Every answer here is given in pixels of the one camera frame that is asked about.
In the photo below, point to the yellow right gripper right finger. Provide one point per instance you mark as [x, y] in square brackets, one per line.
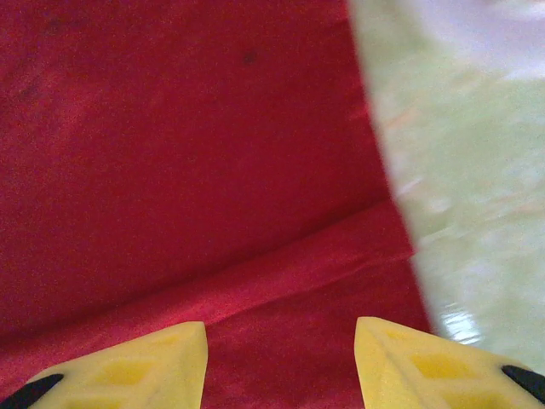
[426, 370]

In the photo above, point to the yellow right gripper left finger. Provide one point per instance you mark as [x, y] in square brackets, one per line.
[140, 370]

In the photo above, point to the red t-shirt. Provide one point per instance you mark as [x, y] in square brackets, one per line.
[191, 170]

